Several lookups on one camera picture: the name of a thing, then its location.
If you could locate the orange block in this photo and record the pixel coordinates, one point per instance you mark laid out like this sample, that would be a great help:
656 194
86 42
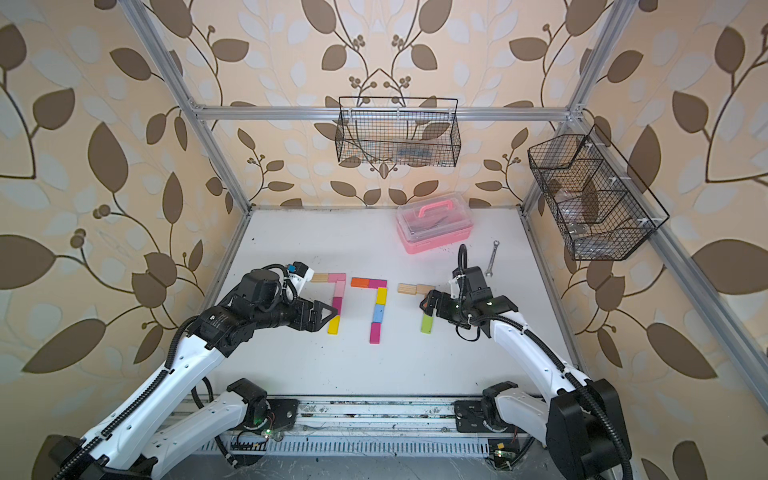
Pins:
357 282

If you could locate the thin yellow block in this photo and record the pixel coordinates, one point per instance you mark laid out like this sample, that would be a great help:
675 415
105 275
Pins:
333 326

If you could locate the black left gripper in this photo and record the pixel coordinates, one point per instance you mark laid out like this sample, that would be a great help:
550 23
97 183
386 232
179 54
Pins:
314 324

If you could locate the pink plastic storage box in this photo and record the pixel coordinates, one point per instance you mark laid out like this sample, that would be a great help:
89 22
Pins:
432 223

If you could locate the ridged wood block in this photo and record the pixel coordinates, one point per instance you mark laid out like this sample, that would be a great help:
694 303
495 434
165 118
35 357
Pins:
407 289

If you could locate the green block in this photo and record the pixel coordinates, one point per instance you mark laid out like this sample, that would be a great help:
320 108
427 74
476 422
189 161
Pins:
426 324

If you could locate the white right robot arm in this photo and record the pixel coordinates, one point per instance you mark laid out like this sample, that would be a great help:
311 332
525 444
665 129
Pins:
552 384

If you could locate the silver wrench on table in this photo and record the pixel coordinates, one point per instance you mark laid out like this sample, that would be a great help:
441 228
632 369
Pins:
491 262

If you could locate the aluminium frame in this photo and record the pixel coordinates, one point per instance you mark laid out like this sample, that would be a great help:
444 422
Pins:
740 347

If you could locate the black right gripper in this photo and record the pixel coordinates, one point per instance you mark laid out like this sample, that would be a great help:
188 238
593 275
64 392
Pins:
442 312

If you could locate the tan wood block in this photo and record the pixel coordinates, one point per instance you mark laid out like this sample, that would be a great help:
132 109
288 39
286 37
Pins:
422 289

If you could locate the black wire basket right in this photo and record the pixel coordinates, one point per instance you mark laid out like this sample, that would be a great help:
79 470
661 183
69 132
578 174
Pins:
601 205

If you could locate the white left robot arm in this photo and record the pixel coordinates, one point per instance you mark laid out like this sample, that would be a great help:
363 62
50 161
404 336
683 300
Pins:
131 442

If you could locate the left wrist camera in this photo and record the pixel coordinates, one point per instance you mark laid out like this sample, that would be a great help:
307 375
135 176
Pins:
299 274

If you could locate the dark pink block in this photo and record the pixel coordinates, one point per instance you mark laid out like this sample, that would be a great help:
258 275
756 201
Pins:
338 304

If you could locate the light pink block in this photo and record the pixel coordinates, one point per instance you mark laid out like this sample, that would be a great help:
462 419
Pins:
339 289

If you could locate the magenta slanted block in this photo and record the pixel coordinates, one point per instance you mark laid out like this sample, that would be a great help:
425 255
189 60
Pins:
375 333

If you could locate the black wire basket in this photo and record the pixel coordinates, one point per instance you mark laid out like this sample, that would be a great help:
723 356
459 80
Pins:
415 131
601 205

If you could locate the black wire basket back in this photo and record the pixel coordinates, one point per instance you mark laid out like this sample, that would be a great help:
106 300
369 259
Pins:
415 131

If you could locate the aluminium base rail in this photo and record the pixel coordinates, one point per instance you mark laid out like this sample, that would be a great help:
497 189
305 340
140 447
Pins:
369 426

